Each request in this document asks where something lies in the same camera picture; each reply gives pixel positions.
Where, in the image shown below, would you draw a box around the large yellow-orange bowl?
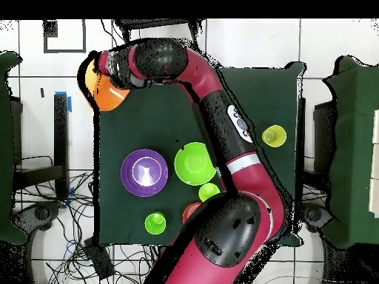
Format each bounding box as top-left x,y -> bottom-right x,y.
84,58 -> 131,112

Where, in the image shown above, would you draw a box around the blue tape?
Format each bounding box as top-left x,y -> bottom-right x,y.
55,90 -> 73,113

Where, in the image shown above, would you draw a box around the dark green tablecloth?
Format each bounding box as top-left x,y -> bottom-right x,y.
92,58 -> 306,248

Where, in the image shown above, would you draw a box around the purple bowl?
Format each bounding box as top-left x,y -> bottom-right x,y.
120,148 -> 169,198

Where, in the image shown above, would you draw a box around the green cloth side table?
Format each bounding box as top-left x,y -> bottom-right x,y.
0,50 -> 27,246
322,55 -> 379,250

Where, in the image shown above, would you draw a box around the green bowl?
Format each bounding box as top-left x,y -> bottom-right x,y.
173,141 -> 218,186

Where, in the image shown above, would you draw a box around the lime yellow cup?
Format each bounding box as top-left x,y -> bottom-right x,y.
198,182 -> 221,203

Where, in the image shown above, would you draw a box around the green cup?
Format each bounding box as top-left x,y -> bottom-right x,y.
144,212 -> 167,236

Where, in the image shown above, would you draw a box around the red-orange bowl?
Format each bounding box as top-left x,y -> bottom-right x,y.
181,202 -> 203,225

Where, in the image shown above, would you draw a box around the black power strip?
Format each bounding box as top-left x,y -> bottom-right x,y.
84,237 -> 115,280

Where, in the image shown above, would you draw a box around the white boxes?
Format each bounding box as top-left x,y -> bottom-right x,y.
368,108 -> 379,219

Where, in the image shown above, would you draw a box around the black square floor frame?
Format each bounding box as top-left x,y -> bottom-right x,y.
43,18 -> 87,55

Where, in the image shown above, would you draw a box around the black desk frame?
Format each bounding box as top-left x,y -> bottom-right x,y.
13,92 -> 71,202

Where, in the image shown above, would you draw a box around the tangle of cables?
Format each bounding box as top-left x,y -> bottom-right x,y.
13,155 -> 161,284

